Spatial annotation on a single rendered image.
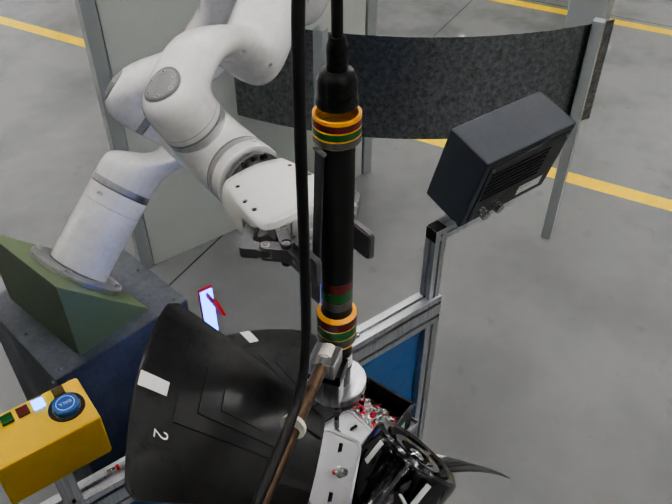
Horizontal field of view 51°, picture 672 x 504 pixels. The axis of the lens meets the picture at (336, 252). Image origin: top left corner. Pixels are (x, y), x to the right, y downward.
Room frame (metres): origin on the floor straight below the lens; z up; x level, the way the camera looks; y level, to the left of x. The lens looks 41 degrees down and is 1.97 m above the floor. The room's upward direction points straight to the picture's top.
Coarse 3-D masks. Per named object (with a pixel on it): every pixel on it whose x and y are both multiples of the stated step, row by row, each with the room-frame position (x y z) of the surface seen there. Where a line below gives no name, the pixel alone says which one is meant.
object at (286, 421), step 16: (304, 0) 0.46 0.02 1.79; (336, 0) 0.54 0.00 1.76; (304, 16) 0.46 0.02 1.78; (336, 16) 0.54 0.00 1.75; (304, 32) 0.46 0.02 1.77; (336, 32) 0.54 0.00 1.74; (304, 48) 0.46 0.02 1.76; (304, 64) 0.46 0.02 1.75; (304, 80) 0.46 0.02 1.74; (304, 96) 0.46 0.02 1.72; (304, 112) 0.45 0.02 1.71; (304, 128) 0.45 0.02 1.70; (304, 144) 0.45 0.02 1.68; (304, 160) 0.45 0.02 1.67; (304, 176) 0.45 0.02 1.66; (304, 192) 0.45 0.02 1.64; (304, 208) 0.45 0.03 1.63; (304, 224) 0.45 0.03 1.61; (304, 240) 0.45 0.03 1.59; (304, 256) 0.45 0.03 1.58; (304, 272) 0.45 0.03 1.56; (304, 288) 0.45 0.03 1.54; (304, 304) 0.45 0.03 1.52; (304, 320) 0.45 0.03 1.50; (304, 336) 0.45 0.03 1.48; (304, 352) 0.45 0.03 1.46; (304, 368) 0.44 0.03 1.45; (304, 384) 0.43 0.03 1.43; (288, 416) 0.41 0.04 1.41; (288, 432) 0.39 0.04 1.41; (304, 432) 0.41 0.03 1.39; (272, 464) 0.36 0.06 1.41; (256, 496) 0.33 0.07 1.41
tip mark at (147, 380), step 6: (144, 372) 0.45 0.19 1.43; (144, 378) 0.44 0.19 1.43; (150, 378) 0.45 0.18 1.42; (156, 378) 0.45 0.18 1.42; (138, 384) 0.44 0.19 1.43; (144, 384) 0.44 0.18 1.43; (150, 384) 0.44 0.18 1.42; (156, 384) 0.44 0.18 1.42; (162, 384) 0.45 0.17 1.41; (168, 384) 0.45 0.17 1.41; (156, 390) 0.44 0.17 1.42; (162, 390) 0.44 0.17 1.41
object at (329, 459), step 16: (336, 432) 0.49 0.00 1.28; (336, 448) 0.47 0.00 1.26; (352, 448) 0.48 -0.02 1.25; (320, 464) 0.45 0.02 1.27; (336, 464) 0.46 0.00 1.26; (352, 464) 0.47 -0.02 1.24; (320, 480) 0.44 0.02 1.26; (336, 480) 0.44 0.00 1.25; (352, 480) 0.45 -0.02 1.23; (320, 496) 0.42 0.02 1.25; (336, 496) 0.43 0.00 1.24; (352, 496) 0.44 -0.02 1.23
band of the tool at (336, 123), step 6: (360, 108) 0.55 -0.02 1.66; (312, 114) 0.54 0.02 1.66; (318, 114) 0.56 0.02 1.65; (324, 114) 0.56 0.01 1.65; (330, 114) 0.56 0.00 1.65; (336, 114) 0.56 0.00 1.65; (342, 114) 0.56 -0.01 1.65; (348, 114) 0.56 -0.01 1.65; (354, 114) 0.56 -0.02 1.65; (360, 114) 0.54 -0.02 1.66; (318, 120) 0.53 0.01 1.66; (324, 120) 0.53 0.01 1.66; (330, 120) 0.56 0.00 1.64; (336, 120) 0.56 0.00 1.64; (342, 120) 0.56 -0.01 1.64; (348, 120) 0.56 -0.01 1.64; (354, 120) 0.53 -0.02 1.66; (330, 126) 0.52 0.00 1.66; (336, 126) 0.52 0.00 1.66; (342, 126) 0.52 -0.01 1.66; (360, 126) 0.53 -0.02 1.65; (318, 138) 0.53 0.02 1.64; (330, 150) 0.52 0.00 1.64; (342, 150) 0.52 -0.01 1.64
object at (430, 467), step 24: (384, 432) 0.50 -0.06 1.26; (408, 432) 0.54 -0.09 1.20; (360, 456) 0.48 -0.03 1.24; (384, 456) 0.47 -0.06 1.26; (408, 456) 0.46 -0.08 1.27; (432, 456) 0.51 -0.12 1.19; (360, 480) 0.45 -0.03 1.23; (384, 480) 0.45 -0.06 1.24; (408, 480) 0.44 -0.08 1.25; (432, 480) 0.44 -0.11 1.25
